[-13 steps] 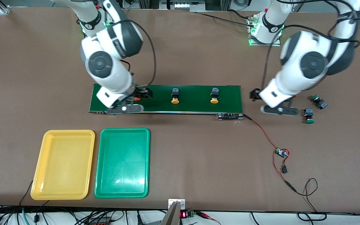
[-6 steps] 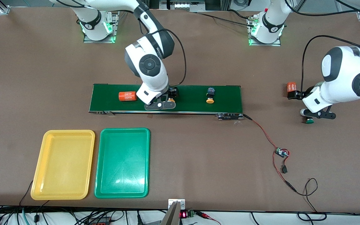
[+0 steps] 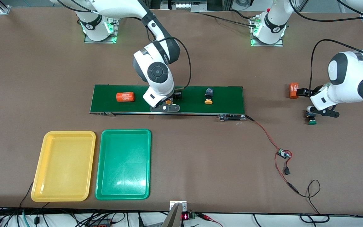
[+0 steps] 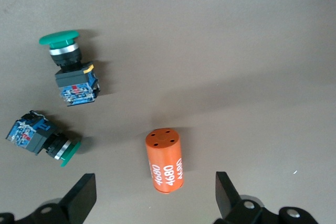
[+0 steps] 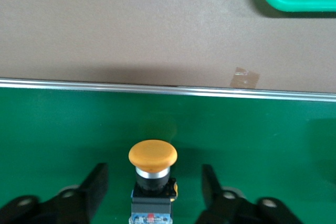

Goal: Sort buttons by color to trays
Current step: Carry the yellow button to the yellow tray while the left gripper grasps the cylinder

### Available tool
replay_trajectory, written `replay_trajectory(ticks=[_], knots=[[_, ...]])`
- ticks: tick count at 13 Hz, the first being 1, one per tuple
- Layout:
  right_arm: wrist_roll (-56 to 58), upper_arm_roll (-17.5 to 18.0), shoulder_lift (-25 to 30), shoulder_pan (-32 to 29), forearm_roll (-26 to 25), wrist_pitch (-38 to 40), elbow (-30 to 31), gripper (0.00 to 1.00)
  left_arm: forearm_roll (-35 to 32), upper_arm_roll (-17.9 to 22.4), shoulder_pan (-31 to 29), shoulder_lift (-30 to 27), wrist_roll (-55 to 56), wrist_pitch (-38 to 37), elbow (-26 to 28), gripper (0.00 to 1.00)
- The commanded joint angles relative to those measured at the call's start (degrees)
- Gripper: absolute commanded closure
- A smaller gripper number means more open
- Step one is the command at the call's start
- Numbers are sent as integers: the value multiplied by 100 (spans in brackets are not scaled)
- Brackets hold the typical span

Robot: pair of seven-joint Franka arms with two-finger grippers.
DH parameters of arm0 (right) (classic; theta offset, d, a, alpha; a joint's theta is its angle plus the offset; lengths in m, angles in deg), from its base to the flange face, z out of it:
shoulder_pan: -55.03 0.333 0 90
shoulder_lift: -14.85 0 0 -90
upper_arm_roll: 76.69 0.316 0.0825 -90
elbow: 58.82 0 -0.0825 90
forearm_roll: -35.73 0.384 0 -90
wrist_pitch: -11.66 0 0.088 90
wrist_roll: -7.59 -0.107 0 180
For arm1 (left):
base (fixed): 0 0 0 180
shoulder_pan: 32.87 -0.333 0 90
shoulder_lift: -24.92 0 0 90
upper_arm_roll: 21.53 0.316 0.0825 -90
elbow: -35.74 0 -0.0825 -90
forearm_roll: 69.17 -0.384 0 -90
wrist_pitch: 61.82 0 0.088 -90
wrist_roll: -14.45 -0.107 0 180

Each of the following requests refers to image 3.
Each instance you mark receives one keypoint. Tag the green plastic tray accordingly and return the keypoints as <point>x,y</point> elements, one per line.
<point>123,164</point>

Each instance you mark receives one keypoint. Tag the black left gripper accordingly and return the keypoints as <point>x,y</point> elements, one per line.
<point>312,92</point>

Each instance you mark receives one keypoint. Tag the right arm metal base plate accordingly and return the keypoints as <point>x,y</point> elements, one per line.
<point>99,42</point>

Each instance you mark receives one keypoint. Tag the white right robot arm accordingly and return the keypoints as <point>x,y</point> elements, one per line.
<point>156,72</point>

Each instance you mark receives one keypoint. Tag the grey electronics box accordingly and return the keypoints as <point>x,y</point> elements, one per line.
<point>184,5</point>

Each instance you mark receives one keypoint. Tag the yellow cap push button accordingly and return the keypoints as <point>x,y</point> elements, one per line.
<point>169,101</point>
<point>209,96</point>

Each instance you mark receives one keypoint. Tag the grey metal bar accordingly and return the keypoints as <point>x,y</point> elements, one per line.
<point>172,220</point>

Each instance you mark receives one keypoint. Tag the yellow plastic tray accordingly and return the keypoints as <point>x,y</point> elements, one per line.
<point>58,186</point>

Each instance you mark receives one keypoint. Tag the red clip lead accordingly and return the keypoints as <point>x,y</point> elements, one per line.
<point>205,217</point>

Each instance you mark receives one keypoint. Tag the small black plug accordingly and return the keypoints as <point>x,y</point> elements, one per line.
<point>286,171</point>

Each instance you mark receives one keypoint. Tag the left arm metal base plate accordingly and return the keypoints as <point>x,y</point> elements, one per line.
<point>265,45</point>

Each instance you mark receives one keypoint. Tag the orange cylinder with white print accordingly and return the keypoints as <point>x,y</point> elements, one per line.
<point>293,91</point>
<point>125,97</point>

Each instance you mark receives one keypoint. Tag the red LED display module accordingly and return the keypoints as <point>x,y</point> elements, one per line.
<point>185,216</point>

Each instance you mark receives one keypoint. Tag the green belt conveyor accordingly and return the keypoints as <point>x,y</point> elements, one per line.
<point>225,97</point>

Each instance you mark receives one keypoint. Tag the green cap push button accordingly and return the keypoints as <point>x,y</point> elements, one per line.
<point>312,122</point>

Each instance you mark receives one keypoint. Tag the silver mounting bracket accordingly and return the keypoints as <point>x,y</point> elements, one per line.
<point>172,205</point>

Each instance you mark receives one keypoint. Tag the small controller circuit board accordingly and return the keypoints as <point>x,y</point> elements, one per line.
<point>284,154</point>

